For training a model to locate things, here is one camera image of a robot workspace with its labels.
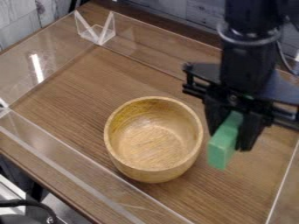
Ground clear acrylic tray walls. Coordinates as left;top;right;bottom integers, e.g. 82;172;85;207
0;5;299;224

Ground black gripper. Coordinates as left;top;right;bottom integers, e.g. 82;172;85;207
181;41;299;151

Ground black cable lower left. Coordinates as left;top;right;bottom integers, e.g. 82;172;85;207
0;199;57;224

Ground clear acrylic corner bracket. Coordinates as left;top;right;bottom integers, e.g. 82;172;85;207
73;10;116;46

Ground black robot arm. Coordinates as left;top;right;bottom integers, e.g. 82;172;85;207
181;0;299;151

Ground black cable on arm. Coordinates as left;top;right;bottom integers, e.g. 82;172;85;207
275;17;299;77

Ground brown wooden bowl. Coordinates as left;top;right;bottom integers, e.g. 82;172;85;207
104;96;203;183

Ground green rectangular block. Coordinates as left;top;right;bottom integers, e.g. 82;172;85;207
207;112;243;170

